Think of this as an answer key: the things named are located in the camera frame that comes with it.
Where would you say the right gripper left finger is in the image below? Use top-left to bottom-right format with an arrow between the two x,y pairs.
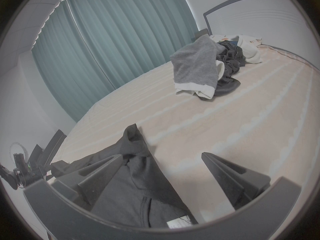
55,154 -> 125,206

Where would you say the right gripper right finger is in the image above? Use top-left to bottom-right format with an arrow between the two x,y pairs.
201,152 -> 272,207

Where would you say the black T-shirt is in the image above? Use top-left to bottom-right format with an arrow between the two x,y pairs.
50,124 -> 199,228

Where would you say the bed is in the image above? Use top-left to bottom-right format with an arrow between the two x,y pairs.
50,0 -> 320,234

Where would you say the pile of clothes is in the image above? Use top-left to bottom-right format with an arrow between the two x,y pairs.
169,34 -> 263,101

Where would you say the black chest of drawers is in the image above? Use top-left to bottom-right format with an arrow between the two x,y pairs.
31,129 -> 67,171

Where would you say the blue-green curtain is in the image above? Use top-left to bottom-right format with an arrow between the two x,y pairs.
31,0 -> 115,123
66,0 -> 200,89

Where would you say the white printed pillow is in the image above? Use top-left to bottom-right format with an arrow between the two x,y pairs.
209,34 -> 263,46

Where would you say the grey bedside table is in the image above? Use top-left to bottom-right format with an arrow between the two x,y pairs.
191,28 -> 209,42

